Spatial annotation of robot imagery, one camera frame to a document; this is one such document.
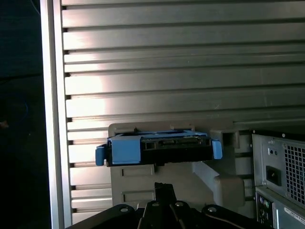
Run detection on hard disk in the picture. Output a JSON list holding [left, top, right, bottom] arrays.
[[94, 128, 224, 167]]

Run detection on silver power supply unit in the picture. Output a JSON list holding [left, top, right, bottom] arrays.
[[252, 133, 305, 203]]

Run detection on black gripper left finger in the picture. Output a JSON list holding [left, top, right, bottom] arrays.
[[63, 182, 173, 229]]

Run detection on black PC case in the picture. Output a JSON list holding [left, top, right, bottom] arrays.
[[250, 130, 305, 229]]

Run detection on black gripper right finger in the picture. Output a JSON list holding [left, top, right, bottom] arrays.
[[166, 184, 271, 229]]

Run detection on grey parts rack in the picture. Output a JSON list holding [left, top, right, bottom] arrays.
[[106, 120, 255, 215]]

